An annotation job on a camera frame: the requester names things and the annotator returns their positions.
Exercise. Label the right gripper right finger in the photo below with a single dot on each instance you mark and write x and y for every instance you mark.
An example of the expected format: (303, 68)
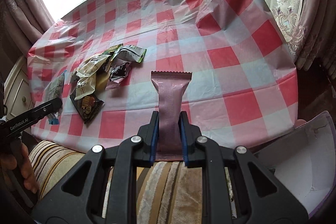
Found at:
(236, 187)

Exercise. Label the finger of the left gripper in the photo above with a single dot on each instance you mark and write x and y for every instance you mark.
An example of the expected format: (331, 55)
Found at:
(30, 117)

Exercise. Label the clear blue snack packet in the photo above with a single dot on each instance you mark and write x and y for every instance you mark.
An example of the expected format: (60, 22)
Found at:
(54, 90)

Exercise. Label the pink snack bar packet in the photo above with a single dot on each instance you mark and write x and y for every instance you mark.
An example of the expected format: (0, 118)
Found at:
(170, 87)

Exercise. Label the cream macadamia snack packet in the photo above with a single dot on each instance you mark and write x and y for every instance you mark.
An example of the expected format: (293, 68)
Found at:
(84, 76)

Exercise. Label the cream cabinet door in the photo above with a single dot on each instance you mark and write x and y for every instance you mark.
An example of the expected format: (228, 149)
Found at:
(17, 90)

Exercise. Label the striped velvet sofa cushion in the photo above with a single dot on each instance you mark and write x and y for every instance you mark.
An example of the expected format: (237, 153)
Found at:
(101, 187)

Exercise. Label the white purple cardboard box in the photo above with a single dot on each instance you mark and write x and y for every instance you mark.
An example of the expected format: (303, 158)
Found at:
(304, 161)

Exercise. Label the dark chocolate snack packet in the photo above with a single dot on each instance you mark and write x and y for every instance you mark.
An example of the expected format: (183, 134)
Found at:
(87, 107)

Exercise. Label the green white snack packet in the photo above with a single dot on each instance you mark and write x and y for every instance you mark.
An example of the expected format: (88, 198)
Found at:
(129, 53)

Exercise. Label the left pink drape curtain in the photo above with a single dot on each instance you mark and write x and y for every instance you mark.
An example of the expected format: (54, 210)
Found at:
(23, 22)

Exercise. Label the pink drape curtain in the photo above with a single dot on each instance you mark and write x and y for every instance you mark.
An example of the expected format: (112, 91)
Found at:
(23, 22)
(314, 37)

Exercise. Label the red white checkered tablecloth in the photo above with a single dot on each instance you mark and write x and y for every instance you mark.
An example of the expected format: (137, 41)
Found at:
(243, 89)

